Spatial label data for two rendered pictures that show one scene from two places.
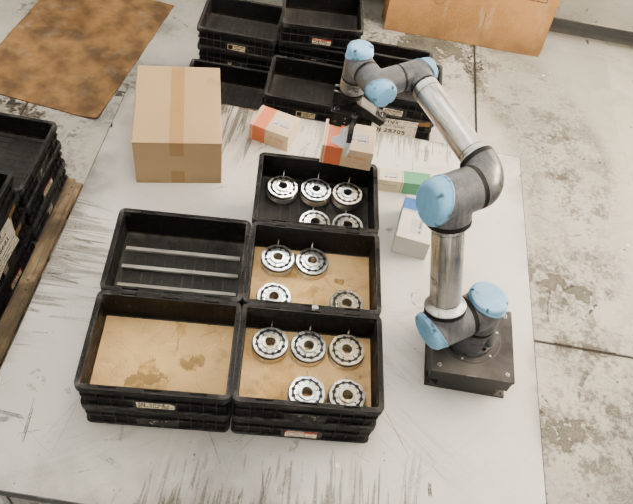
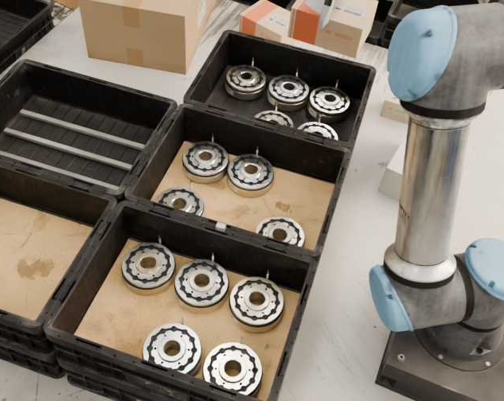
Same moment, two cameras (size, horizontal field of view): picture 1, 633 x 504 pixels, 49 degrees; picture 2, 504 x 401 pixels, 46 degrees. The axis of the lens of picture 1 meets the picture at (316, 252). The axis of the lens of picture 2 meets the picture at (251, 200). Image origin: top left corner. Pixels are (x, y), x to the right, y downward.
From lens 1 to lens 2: 0.95 m
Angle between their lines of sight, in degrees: 13
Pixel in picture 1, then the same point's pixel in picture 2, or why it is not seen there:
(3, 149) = not seen: outside the picture
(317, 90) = not seen: hidden behind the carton
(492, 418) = not seen: outside the picture
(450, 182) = (451, 14)
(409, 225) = not seen: hidden behind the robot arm
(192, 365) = (32, 271)
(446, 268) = (424, 188)
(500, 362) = (503, 378)
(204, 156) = (164, 32)
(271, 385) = (129, 326)
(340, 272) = (288, 195)
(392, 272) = (372, 217)
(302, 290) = (226, 207)
